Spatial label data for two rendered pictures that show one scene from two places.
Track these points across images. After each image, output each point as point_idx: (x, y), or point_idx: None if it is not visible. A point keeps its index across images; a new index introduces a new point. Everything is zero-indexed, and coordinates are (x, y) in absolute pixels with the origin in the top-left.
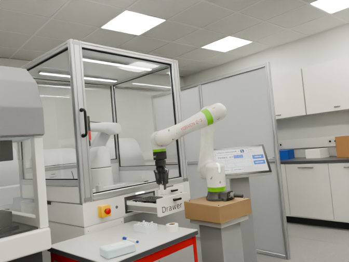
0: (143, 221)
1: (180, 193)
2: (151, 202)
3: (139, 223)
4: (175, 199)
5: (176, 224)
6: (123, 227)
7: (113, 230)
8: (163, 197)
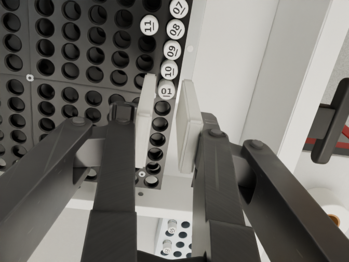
0: (174, 232)
1: (336, 17)
2: (17, 56)
3: (165, 241)
4: (331, 155)
5: (346, 222)
6: (71, 219)
7: (62, 253)
8: (170, 98)
